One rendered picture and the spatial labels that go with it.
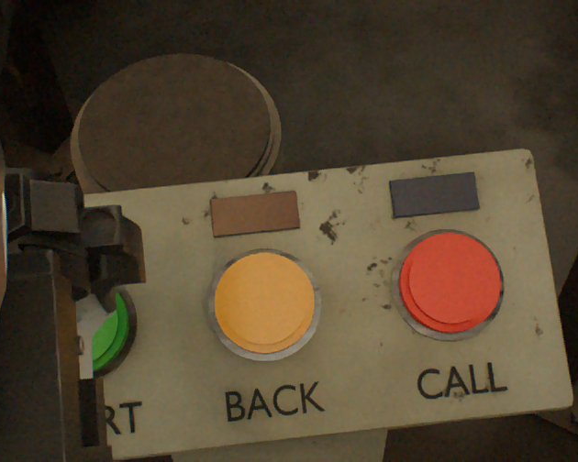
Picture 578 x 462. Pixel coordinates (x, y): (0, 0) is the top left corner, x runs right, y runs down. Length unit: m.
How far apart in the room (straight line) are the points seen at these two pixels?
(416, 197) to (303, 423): 0.10
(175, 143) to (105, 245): 0.32
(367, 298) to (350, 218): 0.03
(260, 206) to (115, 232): 0.18
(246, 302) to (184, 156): 0.17
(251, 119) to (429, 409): 0.22
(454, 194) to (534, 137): 0.81
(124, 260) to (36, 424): 0.06
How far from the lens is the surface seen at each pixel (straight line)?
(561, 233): 1.15
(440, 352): 0.40
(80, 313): 0.28
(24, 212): 0.20
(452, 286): 0.39
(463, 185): 0.41
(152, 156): 0.54
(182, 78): 0.57
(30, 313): 0.19
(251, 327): 0.38
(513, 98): 1.25
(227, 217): 0.40
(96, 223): 0.23
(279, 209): 0.40
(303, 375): 0.39
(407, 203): 0.40
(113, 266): 0.24
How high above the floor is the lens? 0.95
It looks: 58 degrees down
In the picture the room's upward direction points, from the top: 3 degrees counter-clockwise
